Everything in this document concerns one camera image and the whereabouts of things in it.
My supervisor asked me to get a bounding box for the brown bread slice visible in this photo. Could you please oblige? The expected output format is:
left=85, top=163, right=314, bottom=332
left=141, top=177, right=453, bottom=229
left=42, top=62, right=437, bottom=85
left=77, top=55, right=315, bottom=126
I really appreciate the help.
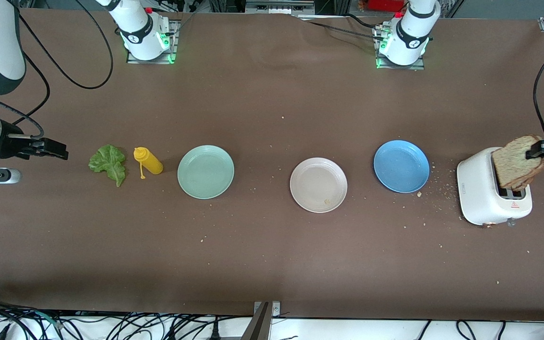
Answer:
left=492, top=135, right=544, bottom=191

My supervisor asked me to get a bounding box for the green lettuce leaf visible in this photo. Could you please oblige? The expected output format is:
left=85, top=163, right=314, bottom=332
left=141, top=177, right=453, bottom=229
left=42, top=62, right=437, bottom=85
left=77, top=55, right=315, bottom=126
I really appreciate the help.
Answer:
left=88, top=144, right=127, bottom=187

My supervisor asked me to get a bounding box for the yellow mustard squeeze bottle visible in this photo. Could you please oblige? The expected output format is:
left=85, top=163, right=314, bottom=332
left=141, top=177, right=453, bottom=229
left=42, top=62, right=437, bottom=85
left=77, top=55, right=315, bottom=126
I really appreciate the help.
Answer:
left=133, top=147, right=164, bottom=179

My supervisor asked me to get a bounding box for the blue plate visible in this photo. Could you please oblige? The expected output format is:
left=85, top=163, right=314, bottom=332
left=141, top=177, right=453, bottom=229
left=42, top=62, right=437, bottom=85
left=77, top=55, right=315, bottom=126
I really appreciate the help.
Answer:
left=374, top=140, right=430, bottom=193

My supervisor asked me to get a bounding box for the mint green plate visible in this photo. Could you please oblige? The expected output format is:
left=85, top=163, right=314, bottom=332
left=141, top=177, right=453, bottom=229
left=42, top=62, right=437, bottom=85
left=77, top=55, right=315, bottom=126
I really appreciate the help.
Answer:
left=178, top=145, right=235, bottom=199

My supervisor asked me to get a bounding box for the beige plate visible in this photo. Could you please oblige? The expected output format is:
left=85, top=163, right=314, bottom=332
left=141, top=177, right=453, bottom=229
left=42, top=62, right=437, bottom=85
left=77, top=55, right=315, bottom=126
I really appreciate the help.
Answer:
left=290, top=157, right=348, bottom=213

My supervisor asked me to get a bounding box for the white toaster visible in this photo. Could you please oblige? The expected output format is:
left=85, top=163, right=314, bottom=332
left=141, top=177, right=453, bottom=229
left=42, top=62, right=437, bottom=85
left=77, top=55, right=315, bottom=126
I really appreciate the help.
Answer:
left=457, top=147, right=533, bottom=228

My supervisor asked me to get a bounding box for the red box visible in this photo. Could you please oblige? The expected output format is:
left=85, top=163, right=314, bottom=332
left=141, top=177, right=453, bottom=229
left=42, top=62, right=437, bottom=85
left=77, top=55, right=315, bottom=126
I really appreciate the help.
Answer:
left=366, top=0, right=405, bottom=12

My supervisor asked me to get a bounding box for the dark grey pole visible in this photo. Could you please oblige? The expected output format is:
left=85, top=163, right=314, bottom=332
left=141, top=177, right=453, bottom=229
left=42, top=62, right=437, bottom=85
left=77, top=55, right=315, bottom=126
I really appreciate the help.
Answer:
left=240, top=302, right=272, bottom=340

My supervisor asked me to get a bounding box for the teal floor cable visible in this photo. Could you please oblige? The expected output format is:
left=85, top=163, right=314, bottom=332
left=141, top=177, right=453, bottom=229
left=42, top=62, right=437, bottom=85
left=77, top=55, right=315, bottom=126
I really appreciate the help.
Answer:
left=26, top=309, right=62, bottom=329

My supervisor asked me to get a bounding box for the black table cable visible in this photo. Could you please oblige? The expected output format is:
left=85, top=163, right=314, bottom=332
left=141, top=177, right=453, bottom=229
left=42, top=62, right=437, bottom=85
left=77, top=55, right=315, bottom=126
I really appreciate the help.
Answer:
left=296, top=14, right=387, bottom=43

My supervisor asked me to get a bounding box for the silver metal frame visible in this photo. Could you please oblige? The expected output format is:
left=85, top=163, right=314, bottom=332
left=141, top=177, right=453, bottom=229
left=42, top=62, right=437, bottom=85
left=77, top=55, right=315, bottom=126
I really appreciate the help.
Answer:
left=245, top=0, right=315, bottom=15

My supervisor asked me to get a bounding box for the silver mounting bracket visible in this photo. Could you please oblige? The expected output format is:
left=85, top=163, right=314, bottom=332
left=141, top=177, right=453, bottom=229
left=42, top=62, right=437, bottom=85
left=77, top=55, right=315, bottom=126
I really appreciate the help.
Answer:
left=253, top=301, right=281, bottom=318

